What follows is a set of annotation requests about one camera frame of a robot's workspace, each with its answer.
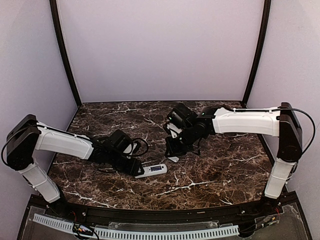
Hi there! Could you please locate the white remote control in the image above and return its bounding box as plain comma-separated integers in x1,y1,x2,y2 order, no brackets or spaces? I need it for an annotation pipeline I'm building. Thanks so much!
135,164,168,179

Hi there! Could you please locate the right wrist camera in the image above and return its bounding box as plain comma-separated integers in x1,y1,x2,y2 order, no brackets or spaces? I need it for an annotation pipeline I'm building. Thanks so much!
163,122,182,138

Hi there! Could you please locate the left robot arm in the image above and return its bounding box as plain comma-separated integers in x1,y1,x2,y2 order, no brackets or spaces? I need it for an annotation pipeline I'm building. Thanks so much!
0,114,145,204

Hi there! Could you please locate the right black frame post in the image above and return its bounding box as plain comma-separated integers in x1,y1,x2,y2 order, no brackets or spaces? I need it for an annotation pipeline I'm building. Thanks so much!
242,0,272,106

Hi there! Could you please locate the white slotted cable duct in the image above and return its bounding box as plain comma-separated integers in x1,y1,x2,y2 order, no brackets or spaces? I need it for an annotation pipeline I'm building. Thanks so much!
32,213,239,240

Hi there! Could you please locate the black frame post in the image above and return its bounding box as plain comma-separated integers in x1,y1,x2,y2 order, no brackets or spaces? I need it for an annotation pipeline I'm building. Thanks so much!
242,0,272,106
49,0,82,108

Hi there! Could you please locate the black front rail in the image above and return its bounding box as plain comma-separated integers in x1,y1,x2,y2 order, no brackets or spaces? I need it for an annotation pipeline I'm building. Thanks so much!
45,201,278,226

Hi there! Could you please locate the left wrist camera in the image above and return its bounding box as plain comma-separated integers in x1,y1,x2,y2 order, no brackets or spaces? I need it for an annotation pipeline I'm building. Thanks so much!
122,138,149,158

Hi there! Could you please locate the white battery cover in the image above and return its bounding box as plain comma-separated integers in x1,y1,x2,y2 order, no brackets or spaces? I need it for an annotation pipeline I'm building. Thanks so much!
168,156,179,163

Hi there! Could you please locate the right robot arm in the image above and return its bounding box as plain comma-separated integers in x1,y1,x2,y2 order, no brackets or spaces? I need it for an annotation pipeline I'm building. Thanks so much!
163,102,307,199

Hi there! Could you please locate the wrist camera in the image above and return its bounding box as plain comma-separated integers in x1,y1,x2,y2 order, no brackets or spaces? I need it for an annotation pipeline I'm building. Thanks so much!
122,138,149,158
163,122,182,138

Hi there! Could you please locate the left black frame post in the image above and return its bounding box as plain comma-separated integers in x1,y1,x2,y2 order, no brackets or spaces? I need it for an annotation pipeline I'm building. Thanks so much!
49,0,82,108

